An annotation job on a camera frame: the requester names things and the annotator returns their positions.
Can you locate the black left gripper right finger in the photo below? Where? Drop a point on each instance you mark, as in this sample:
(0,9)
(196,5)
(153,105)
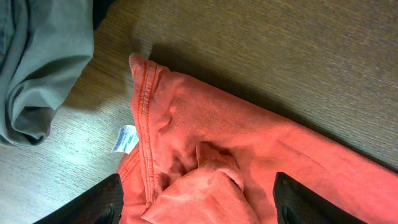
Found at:
(297,204)

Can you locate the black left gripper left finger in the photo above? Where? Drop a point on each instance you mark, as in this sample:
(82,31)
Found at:
(101,204)

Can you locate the red soccer t-shirt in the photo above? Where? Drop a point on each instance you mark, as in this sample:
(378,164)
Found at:
(206,156)

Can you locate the beige folded garment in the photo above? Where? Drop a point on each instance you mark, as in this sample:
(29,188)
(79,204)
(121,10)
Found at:
(45,45)

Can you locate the black garment under beige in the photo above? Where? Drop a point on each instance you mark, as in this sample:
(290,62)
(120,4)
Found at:
(100,10)

